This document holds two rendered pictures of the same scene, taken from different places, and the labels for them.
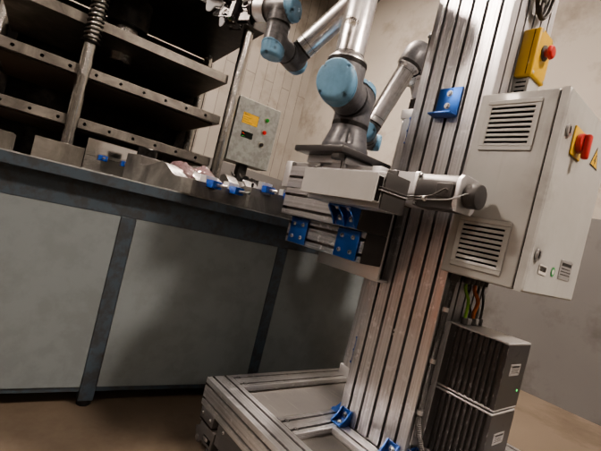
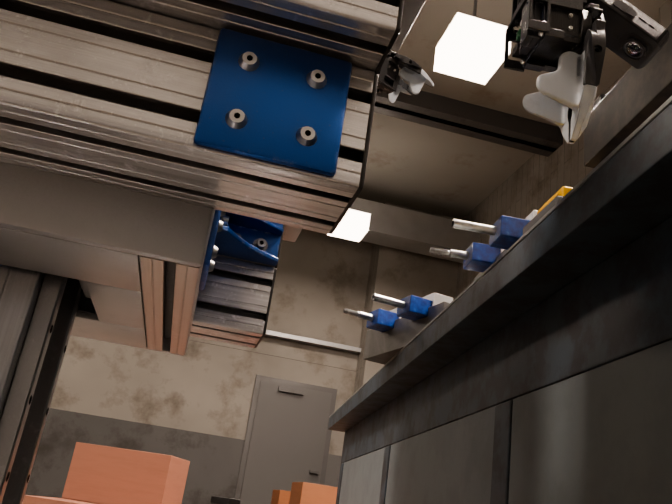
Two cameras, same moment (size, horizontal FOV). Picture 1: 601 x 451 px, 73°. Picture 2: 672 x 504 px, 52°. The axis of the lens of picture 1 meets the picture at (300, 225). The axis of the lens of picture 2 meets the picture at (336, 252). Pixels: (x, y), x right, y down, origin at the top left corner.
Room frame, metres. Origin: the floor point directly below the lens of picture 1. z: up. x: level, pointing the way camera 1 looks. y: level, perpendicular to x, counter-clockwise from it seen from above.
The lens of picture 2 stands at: (1.92, -0.73, 0.53)
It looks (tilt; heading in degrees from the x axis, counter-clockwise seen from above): 21 degrees up; 119
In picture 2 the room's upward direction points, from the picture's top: 8 degrees clockwise
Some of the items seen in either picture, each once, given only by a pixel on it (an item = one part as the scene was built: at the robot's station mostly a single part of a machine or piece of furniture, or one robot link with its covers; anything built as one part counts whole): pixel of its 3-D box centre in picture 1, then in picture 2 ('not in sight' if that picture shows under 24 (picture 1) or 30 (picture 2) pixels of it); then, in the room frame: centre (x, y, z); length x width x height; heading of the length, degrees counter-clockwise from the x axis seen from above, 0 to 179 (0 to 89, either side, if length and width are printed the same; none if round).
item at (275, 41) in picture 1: (276, 43); not in sight; (1.30, 0.21, 1.34); 0.11 x 0.08 x 0.11; 155
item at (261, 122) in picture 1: (229, 215); not in sight; (2.62, 0.46, 0.74); 0.30 x 0.22 x 1.47; 123
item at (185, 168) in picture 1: (188, 169); not in sight; (1.66, 0.50, 0.90); 0.26 x 0.18 x 0.08; 51
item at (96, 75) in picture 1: (110, 94); not in sight; (2.37, 1.27, 1.27); 1.10 x 0.74 x 0.05; 123
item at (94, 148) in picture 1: (106, 161); not in sight; (2.29, 1.15, 0.87); 0.50 x 0.27 x 0.17; 33
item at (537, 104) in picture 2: not in sight; (550, 107); (1.81, -0.10, 0.95); 0.06 x 0.03 x 0.09; 33
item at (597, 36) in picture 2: not in sight; (586, 54); (1.84, -0.12, 1.00); 0.05 x 0.02 x 0.09; 123
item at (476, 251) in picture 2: (269, 190); (474, 257); (1.66, 0.16, 0.89); 0.13 x 0.05 x 0.05; 33
